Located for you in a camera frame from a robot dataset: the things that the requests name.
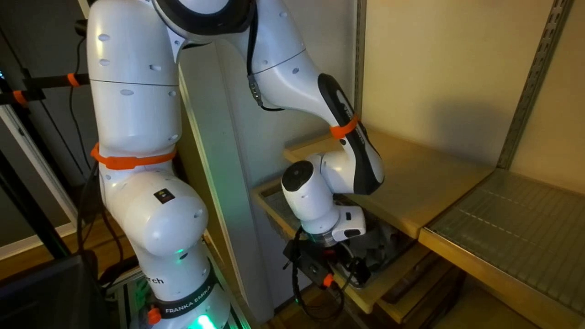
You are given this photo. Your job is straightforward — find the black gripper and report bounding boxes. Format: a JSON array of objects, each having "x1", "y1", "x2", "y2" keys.
[{"x1": 284, "y1": 240, "x2": 371, "y2": 288}]

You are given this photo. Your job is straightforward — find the wooden top drawer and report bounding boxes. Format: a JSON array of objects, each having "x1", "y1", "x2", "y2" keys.
[{"x1": 251, "y1": 176, "x2": 441, "y2": 317}]

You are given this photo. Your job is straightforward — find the wooden drawer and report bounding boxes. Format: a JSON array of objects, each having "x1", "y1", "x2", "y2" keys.
[
  {"x1": 251, "y1": 176, "x2": 441, "y2": 317},
  {"x1": 377, "y1": 253, "x2": 465, "y2": 328}
]

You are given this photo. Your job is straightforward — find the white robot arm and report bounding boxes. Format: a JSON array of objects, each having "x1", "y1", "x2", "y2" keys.
[{"x1": 86, "y1": 0, "x2": 384, "y2": 329}]

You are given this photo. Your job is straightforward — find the wooden lower drawer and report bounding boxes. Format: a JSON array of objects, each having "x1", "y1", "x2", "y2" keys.
[{"x1": 377, "y1": 253, "x2": 465, "y2": 328}]

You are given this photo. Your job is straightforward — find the wooden shelf board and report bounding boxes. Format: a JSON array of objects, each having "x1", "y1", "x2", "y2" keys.
[{"x1": 280, "y1": 130, "x2": 490, "y2": 242}]

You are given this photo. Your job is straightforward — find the white cabinet side panel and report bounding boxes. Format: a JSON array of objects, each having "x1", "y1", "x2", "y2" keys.
[{"x1": 179, "y1": 43, "x2": 306, "y2": 322}]

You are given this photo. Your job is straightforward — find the black tripod stand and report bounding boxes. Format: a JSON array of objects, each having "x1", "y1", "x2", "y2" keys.
[{"x1": 0, "y1": 94, "x2": 77, "y2": 260}]

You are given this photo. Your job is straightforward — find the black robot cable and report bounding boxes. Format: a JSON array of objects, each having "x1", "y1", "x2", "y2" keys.
[{"x1": 286, "y1": 225, "x2": 350, "y2": 326}]

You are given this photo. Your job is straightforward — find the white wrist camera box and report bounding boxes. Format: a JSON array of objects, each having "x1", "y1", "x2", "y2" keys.
[{"x1": 331, "y1": 207, "x2": 366, "y2": 242}]

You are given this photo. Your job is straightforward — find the grey wire shelf mat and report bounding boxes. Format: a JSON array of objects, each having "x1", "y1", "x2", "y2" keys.
[{"x1": 428, "y1": 171, "x2": 585, "y2": 315}]

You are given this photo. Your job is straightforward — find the metal wall shelf rail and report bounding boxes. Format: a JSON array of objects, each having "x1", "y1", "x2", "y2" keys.
[{"x1": 498, "y1": 0, "x2": 574, "y2": 171}]

